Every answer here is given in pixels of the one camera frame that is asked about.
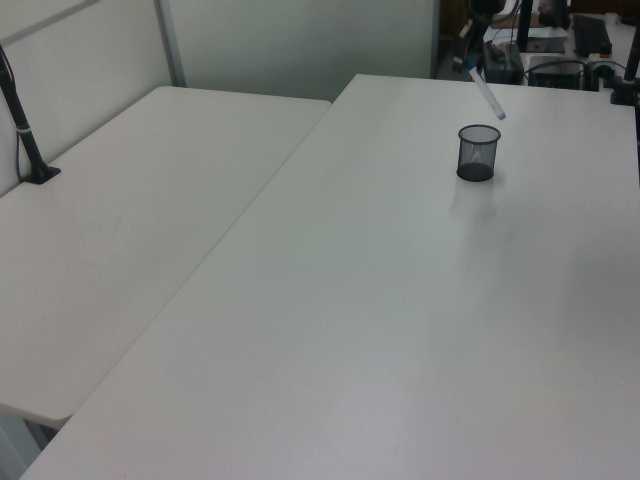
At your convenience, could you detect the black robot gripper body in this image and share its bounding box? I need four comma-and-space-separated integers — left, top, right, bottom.
462, 0, 505, 40

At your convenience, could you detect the white marker with blue cap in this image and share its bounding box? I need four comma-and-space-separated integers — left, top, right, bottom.
465, 58, 508, 121

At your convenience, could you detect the black equipment box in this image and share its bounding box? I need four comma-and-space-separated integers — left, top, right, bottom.
482, 41, 527, 84

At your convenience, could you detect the black monitor stand pole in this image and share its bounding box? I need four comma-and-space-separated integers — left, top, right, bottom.
517, 0, 534, 52

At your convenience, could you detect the black flat electronic device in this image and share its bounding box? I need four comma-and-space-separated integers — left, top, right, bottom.
527, 54, 588, 90

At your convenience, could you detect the black mesh pen cup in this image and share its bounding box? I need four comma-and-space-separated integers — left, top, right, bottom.
455, 124, 502, 183

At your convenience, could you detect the black keyboard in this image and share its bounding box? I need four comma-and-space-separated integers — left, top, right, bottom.
571, 13, 615, 57

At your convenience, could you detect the black camera stand pole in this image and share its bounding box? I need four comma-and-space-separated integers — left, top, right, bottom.
0, 43, 62, 187
608, 29, 640, 107

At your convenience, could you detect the grey partition frame post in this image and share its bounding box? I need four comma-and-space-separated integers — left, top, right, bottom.
155, 0, 188, 89

